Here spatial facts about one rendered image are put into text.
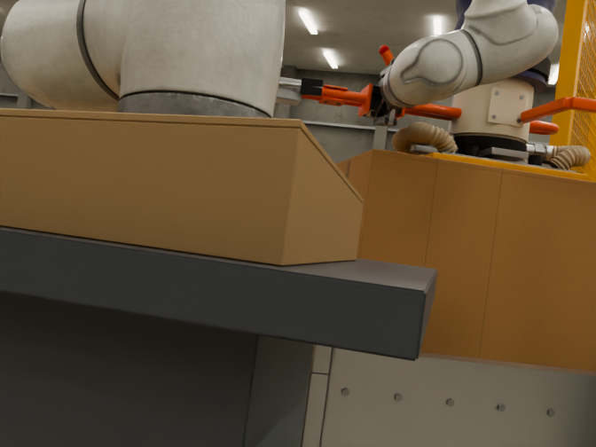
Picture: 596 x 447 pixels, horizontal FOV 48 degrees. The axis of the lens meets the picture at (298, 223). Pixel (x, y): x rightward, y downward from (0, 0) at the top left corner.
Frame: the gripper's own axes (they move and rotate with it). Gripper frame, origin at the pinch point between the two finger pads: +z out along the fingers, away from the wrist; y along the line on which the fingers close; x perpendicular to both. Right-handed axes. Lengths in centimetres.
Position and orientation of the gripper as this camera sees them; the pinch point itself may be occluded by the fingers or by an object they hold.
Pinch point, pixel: (377, 103)
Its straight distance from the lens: 149.0
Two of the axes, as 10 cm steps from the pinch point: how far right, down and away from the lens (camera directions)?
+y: -1.3, 9.9, 0.0
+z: -1.3, -0.2, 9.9
